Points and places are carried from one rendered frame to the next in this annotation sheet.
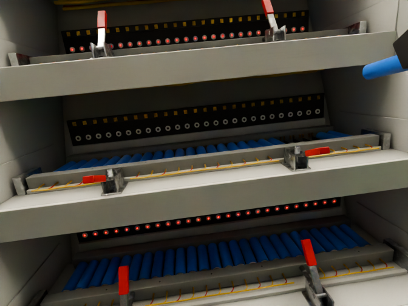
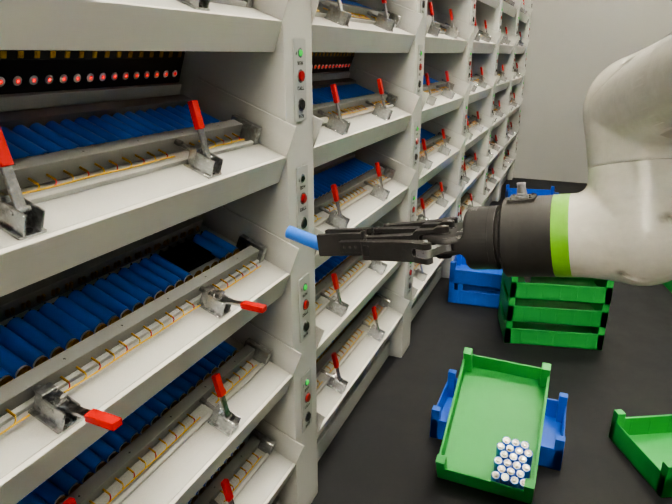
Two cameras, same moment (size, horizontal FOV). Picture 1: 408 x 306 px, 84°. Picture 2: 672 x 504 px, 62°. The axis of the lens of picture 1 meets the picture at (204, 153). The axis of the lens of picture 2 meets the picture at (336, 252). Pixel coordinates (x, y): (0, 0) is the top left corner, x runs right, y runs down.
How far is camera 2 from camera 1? 0.55 m
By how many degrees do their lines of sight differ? 67
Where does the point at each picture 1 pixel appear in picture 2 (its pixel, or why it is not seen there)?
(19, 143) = not seen: outside the picture
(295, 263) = (196, 398)
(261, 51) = (203, 193)
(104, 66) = (45, 249)
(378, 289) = (253, 389)
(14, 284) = not seen: outside the picture
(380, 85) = (262, 196)
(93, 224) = (47, 473)
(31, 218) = not seen: outside the picture
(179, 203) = (137, 396)
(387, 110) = (264, 222)
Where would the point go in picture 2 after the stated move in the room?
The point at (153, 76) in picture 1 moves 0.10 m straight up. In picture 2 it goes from (100, 245) to (85, 143)
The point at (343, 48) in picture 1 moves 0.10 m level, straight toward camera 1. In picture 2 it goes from (256, 178) to (283, 192)
